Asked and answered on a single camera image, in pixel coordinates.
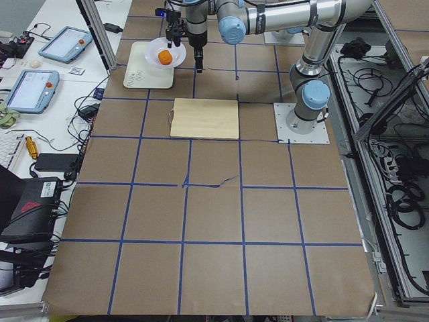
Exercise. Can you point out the orange fruit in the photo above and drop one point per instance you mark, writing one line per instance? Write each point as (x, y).
(165, 57)

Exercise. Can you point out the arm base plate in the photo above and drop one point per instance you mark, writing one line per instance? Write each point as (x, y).
(284, 38)
(292, 130)

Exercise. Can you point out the black power brick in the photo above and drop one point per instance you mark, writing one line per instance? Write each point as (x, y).
(48, 162)

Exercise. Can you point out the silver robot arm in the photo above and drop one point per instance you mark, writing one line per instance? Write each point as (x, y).
(280, 23)

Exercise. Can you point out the blue teach pendant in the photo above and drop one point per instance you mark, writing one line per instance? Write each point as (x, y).
(33, 91)
(69, 43)

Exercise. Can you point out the gold cylindrical connector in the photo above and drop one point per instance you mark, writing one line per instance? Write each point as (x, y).
(31, 148)

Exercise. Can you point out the upper blue teach pendant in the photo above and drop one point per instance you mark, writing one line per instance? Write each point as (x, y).
(69, 43)

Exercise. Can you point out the black red computer box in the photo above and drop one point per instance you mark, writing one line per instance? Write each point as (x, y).
(27, 208)

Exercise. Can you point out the green tape dispenser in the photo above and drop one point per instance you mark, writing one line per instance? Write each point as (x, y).
(8, 116)

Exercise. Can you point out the small white card box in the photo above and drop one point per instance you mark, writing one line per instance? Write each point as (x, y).
(77, 71)

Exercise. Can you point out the white round plate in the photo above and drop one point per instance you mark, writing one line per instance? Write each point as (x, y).
(157, 45)

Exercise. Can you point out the black power adapter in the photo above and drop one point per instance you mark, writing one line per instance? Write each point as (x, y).
(110, 27)

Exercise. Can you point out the aluminium frame post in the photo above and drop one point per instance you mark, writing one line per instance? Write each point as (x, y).
(93, 21)

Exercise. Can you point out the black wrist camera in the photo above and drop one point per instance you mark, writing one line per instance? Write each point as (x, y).
(170, 14)

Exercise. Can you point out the cream bear tray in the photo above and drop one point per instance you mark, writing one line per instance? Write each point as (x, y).
(140, 74)

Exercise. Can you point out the right side equipment rack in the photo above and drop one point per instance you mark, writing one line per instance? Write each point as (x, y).
(380, 77)

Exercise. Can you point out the white keyboard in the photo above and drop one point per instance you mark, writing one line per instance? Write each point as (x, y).
(10, 149)

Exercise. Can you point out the bamboo cutting board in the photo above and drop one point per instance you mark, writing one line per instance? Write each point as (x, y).
(205, 118)

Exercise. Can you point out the lower blue teach pendant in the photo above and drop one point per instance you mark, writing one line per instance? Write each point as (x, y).
(33, 91)

